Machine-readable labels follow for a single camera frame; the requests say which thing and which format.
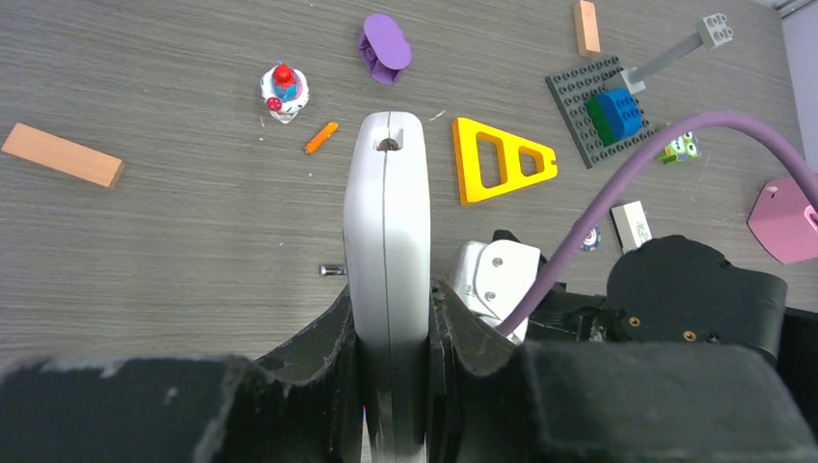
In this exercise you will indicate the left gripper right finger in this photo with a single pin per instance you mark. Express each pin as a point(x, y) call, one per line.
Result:
point(491, 400)

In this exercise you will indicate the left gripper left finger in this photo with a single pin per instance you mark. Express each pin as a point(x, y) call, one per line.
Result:
point(297, 403)

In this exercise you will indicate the white remote battery cover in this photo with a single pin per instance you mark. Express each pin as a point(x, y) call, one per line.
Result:
point(630, 225)

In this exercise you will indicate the white remote control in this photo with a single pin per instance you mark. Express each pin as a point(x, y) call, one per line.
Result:
point(386, 236)

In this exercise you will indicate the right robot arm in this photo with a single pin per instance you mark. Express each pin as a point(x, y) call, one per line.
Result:
point(674, 289)

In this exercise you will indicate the poker chip left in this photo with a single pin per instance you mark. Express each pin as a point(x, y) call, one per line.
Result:
point(592, 241)

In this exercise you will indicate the orange small cylinder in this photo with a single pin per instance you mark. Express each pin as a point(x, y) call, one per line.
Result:
point(321, 137)

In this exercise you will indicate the blue lego brick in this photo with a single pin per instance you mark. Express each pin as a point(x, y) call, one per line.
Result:
point(615, 115)

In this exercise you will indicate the small clown figurine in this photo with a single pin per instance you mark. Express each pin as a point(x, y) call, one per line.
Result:
point(284, 91)

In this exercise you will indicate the grey lego baseplate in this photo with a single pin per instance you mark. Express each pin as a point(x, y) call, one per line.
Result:
point(570, 88)

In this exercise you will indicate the green monster toy cube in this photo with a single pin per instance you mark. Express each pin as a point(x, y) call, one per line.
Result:
point(680, 149)

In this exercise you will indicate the pink metronome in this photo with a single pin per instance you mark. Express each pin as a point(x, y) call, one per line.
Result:
point(784, 222)

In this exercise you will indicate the long wooden block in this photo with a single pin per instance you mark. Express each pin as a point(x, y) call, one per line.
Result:
point(62, 155)

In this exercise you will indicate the purple spool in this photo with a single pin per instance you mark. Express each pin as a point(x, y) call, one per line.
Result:
point(384, 49)

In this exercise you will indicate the small wooden block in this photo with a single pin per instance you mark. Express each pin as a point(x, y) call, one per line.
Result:
point(586, 27)

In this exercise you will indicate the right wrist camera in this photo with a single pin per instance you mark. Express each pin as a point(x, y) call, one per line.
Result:
point(492, 278)

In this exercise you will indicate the grey lego post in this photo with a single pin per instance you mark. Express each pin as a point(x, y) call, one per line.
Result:
point(710, 31)

